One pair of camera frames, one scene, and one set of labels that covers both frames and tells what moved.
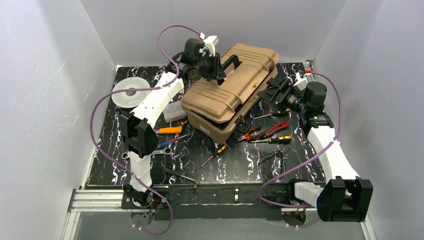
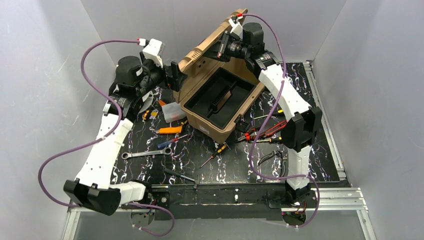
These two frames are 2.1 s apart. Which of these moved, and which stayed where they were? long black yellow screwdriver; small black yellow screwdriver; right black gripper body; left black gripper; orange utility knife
Moved: right black gripper body; left black gripper
Stayed: small black yellow screwdriver; orange utility knife; long black yellow screwdriver
